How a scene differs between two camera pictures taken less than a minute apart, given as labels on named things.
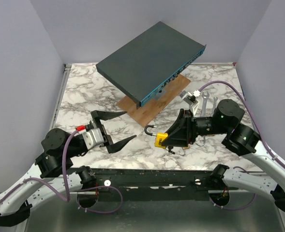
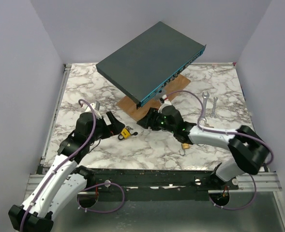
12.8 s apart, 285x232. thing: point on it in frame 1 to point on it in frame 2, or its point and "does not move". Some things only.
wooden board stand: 147,111 does not move
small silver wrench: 215,99 does not move
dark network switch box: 141,67 does not move
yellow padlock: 159,137 to 125,134
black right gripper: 183,132 to 146,121
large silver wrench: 205,98 does not move
